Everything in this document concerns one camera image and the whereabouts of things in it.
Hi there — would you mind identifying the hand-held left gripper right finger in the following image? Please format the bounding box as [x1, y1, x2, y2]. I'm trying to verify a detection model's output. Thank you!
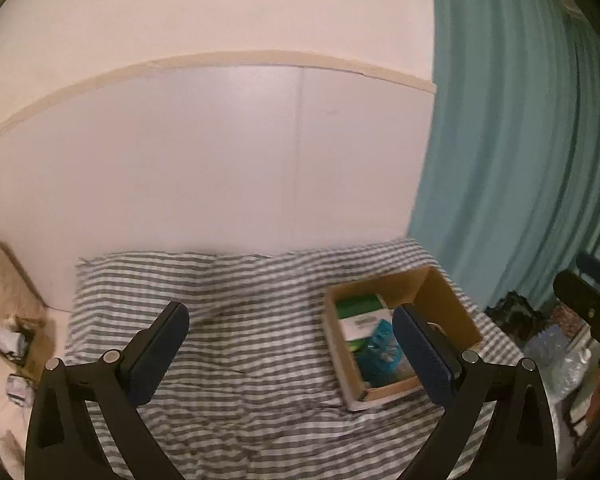
[392, 302, 561, 480]

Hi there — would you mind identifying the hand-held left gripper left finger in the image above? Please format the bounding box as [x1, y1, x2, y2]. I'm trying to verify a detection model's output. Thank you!
[25, 301, 191, 480]

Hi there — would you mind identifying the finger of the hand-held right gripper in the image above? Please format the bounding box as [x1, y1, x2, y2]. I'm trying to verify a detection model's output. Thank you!
[553, 269, 598, 317]
[576, 252, 600, 291]

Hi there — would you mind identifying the green white carton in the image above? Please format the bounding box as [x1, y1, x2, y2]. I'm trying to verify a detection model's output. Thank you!
[336, 294, 390, 356]

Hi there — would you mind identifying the clear plastic bag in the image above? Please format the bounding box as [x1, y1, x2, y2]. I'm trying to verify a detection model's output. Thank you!
[524, 324, 589, 402]

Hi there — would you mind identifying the black bag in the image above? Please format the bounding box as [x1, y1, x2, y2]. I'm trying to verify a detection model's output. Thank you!
[484, 291, 537, 342]

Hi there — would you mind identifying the grey white striped blanket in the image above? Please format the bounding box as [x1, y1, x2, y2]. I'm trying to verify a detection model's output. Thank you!
[62, 237, 527, 480]

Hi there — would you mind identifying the small brown cardboard box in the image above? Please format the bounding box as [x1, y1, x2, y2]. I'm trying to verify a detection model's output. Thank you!
[9, 314, 47, 377]

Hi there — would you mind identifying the small white blue packet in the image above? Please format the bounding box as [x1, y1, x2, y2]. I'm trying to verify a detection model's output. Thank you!
[7, 374, 29, 404]

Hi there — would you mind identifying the white rolled cloth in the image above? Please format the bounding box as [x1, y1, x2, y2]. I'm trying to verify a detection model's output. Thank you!
[0, 326, 27, 357]

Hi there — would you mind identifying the teal curtain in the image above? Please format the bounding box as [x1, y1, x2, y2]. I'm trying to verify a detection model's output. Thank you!
[406, 0, 600, 312]

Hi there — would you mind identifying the white fluffy blanket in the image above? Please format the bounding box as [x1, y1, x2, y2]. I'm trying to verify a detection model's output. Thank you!
[0, 310, 72, 463]

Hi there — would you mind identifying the beige pillow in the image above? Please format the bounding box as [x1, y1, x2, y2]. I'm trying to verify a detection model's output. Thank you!
[0, 239, 49, 322]

